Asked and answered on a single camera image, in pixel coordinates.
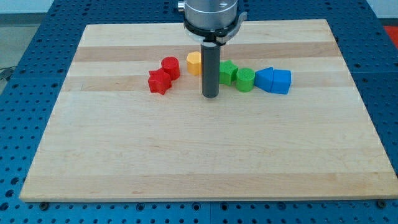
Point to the red cylinder block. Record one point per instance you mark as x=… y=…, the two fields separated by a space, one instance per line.
x=171 y=66

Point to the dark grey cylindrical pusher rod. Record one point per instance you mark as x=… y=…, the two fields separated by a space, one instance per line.
x=210 y=70

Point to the yellow hexagon block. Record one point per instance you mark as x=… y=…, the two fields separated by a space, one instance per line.
x=194 y=63

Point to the light wooden board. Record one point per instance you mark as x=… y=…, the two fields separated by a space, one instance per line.
x=109 y=139

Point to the green star block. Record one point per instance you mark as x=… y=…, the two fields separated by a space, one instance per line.
x=228 y=72

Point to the green cylinder block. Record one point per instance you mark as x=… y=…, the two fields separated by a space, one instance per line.
x=245 y=79

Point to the blue triangular block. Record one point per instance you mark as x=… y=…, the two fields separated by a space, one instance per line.
x=264 y=79

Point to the blue cube block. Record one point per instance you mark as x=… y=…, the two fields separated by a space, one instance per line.
x=281 y=81

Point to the red star block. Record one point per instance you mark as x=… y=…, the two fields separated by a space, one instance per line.
x=159 y=81

